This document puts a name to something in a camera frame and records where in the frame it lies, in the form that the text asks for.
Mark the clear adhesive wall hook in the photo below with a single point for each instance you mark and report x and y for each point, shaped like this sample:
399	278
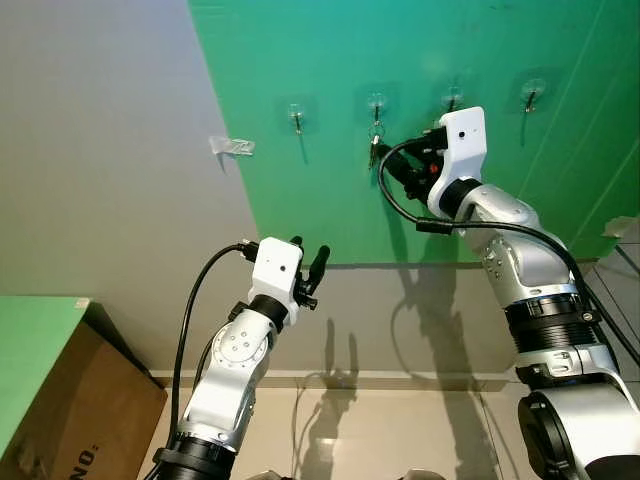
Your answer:
296	113
377	103
531	92
452	98

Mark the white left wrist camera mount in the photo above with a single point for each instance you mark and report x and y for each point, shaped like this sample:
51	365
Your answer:
275	265

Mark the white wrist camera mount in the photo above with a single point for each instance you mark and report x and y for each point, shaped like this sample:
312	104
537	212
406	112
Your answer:
462	135
275	265

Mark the green corrugated sheet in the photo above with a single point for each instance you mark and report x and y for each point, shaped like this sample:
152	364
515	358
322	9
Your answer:
30	350

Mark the beige tape piece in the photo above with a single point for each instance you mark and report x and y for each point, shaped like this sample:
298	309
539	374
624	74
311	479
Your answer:
81	303
620	226

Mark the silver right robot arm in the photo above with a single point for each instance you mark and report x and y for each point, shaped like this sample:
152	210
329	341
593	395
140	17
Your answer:
550	320

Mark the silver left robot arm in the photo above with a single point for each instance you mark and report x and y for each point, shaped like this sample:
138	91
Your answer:
225	400

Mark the brown cardboard box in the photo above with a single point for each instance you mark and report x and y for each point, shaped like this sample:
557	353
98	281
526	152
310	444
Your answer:
95	410

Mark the large green hook board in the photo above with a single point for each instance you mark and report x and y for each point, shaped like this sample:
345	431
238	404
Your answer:
300	200

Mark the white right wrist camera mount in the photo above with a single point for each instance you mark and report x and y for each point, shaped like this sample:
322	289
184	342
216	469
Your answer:
462	135

